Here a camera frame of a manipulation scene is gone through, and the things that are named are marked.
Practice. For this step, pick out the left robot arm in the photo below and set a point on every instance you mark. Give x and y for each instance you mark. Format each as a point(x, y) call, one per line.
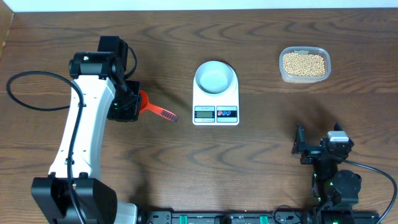
point(101, 90)

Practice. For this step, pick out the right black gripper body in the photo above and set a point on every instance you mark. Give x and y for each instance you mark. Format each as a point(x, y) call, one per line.
point(310, 156)

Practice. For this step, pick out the soybeans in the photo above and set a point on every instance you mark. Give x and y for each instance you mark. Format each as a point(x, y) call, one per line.
point(304, 65)

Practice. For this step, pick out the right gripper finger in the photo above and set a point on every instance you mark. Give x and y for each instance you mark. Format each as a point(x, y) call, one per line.
point(299, 137)
point(337, 127)

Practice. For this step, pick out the red measuring scoop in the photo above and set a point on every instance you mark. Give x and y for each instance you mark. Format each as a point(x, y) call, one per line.
point(147, 106)

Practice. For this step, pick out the clear plastic container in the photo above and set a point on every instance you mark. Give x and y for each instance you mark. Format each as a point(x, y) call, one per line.
point(306, 51)

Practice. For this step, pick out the black mounting rail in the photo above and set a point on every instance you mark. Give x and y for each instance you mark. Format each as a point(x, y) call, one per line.
point(167, 217)

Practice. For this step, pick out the grey bowl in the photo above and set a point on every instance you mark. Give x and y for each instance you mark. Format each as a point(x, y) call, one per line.
point(213, 77)

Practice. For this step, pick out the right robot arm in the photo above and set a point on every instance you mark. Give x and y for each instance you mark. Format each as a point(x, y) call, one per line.
point(336, 190)

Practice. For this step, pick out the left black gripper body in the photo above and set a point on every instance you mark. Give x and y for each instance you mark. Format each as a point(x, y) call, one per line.
point(126, 101)

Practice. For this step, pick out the white digital kitchen scale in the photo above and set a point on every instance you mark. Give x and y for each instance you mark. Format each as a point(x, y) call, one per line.
point(219, 109)

